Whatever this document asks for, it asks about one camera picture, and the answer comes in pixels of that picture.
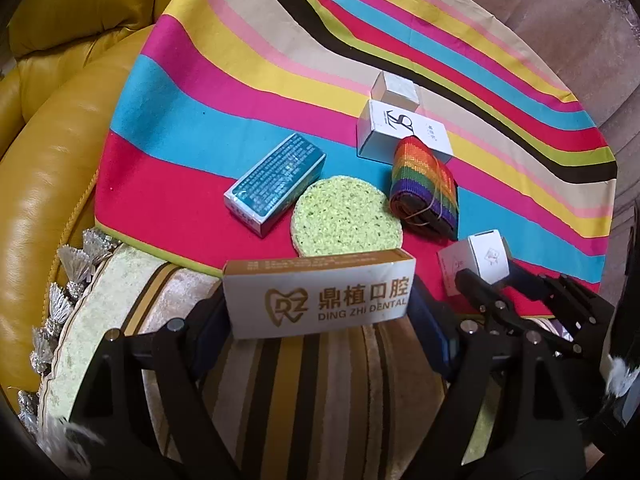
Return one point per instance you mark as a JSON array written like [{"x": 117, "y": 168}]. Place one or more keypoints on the teal box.
[{"x": 275, "y": 185}]

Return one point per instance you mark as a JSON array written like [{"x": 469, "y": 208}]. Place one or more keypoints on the small white box with sketch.
[{"x": 475, "y": 257}]

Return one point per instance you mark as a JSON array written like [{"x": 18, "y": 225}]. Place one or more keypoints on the round green sponge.
[{"x": 345, "y": 217}]

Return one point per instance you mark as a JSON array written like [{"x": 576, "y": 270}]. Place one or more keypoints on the rainbow striped cloth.
[{"x": 200, "y": 110}]

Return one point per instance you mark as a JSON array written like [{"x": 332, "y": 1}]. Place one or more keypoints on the gold and white box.
[{"x": 320, "y": 300}]

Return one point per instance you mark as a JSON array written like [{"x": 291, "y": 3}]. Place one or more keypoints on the small plain white box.
[{"x": 395, "y": 89}]

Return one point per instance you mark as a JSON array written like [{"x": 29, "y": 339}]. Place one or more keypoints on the yellow leather sofa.
[{"x": 50, "y": 185}]

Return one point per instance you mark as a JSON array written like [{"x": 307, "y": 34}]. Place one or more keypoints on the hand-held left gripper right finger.
[{"x": 432, "y": 330}]

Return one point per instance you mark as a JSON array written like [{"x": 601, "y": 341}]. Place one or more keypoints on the gold green striped cushion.
[{"x": 325, "y": 385}]

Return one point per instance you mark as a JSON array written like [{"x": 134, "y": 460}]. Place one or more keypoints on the white box with black logo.
[{"x": 385, "y": 132}]

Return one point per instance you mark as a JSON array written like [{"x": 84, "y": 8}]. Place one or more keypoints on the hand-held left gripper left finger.
[{"x": 210, "y": 332}]

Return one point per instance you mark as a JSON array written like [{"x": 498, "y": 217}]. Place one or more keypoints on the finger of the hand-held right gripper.
[
  {"x": 560, "y": 305},
  {"x": 482, "y": 292}
]

